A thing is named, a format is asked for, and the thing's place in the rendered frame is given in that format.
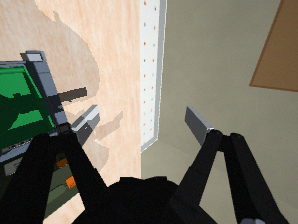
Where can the dark green tool case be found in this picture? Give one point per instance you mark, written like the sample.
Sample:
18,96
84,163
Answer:
63,186

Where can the green bin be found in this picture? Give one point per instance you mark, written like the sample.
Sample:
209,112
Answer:
23,114

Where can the dark grey metal shelf rack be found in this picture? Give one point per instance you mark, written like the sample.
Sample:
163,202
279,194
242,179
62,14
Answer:
40,74

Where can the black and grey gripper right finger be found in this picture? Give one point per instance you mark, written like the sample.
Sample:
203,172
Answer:
252,200

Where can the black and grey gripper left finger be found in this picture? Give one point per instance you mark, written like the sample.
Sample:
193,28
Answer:
25,198

